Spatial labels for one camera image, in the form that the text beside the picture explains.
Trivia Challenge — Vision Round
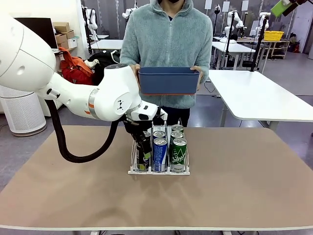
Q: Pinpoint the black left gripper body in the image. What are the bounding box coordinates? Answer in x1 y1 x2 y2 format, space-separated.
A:
123 119 152 140

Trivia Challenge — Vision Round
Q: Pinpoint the blue bin with orange trim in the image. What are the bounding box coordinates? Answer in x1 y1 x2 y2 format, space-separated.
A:
138 67 200 95

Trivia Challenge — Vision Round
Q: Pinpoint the person's right forearm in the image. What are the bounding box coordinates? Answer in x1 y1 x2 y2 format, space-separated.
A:
119 44 137 67

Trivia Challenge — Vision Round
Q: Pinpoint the person's left forearm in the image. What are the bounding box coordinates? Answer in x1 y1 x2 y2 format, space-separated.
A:
197 44 213 83

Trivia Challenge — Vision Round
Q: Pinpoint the person's right hand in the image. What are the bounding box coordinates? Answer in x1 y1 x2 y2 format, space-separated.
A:
131 64 141 84

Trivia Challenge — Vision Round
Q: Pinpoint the person's left hand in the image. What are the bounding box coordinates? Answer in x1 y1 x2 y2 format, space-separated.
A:
191 65 204 91

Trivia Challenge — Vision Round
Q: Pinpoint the yellow plastic crate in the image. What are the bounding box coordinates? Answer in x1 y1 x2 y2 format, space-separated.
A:
264 30 285 41

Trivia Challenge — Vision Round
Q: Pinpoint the wooden shelf table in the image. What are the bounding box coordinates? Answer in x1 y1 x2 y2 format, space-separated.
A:
263 39 291 60

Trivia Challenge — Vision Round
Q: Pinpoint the white can rack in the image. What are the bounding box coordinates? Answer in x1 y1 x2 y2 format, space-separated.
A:
128 117 191 176

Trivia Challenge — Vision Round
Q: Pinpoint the black tripod stand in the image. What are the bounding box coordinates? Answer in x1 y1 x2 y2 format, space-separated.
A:
249 13 271 72

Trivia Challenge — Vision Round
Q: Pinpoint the white background table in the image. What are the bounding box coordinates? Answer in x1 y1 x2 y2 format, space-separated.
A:
209 41 256 71
89 39 124 53

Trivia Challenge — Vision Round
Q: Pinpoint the black stand pole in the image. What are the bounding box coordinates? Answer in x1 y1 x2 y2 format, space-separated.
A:
221 11 237 69

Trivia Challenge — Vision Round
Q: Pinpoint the black jacket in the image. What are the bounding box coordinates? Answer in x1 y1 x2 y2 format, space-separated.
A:
88 50 123 85

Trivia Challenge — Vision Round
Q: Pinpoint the orange jacket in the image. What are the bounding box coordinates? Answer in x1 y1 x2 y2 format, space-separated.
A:
58 47 95 86

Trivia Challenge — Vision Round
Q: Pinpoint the person in teal fleece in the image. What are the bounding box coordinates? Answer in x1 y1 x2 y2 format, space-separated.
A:
119 0 213 128

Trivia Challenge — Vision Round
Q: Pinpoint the white cylindrical air purifier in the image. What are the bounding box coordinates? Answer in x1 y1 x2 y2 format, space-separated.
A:
0 84 47 137

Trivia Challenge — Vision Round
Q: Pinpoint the black computer monitor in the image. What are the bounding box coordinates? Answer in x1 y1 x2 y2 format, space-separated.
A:
13 17 59 49

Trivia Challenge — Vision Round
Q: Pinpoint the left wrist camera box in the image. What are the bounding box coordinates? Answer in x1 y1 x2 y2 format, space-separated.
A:
137 104 169 123

